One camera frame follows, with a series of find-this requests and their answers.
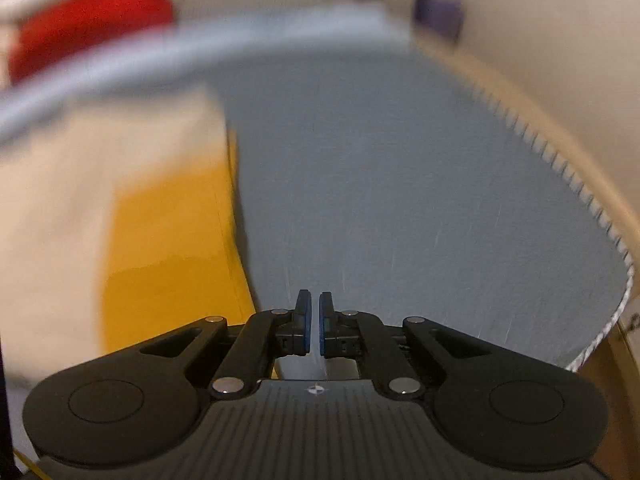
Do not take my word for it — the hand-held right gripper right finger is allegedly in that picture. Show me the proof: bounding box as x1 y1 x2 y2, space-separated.
319 291 497 401

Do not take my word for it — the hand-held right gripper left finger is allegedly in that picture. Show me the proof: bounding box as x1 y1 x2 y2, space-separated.
140 289 313 401

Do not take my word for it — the beige and yellow garment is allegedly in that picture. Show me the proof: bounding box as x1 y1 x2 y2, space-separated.
0 85 263 391

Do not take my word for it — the light blue folded blanket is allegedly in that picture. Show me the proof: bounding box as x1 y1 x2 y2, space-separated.
0 2 412 147

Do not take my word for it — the red garment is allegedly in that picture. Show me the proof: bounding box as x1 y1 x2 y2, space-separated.
7 0 177 87

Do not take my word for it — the yellow cable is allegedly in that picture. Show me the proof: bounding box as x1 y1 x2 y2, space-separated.
12 449 51 480

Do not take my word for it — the purple wall item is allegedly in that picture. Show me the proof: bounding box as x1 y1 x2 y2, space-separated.
412 0 465 42

